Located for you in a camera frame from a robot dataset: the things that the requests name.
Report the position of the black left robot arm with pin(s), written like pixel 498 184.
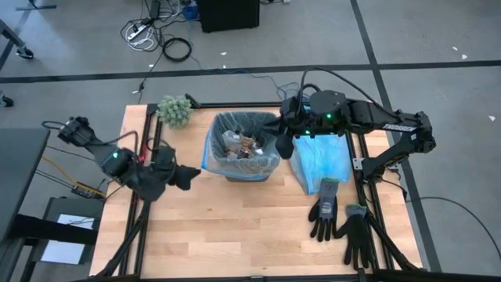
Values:
pixel 113 160

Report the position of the black box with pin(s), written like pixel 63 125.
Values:
pixel 227 15

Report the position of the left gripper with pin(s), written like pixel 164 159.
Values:
pixel 156 176

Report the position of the light blue trash bag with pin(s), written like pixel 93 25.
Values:
pixel 321 164

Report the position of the translucent trash bag blue hem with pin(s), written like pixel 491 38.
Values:
pixel 213 160

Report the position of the black caster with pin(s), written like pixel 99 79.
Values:
pixel 6 102

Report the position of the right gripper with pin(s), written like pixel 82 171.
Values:
pixel 317 113

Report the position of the green artificial plant in pot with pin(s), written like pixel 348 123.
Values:
pixel 174 111

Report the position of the grey table leg with caster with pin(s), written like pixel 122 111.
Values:
pixel 23 53

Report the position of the white power strip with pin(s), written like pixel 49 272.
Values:
pixel 137 32

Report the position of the black power adapter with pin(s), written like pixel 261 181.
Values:
pixel 155 8

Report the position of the grey-backed work glove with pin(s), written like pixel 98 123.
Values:
pixel 325 209

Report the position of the dark side table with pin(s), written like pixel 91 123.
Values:
pixel 19 176

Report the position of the brown paper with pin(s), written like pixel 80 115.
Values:
pixel 246 147

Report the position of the black work glove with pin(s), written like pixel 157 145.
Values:
pixel 357 235

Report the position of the white paper sheet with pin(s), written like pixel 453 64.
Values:
pixel 66 250

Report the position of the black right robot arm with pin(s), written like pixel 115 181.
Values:
pixel 387 125

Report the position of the small circuit board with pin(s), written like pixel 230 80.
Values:
pixel 84 191

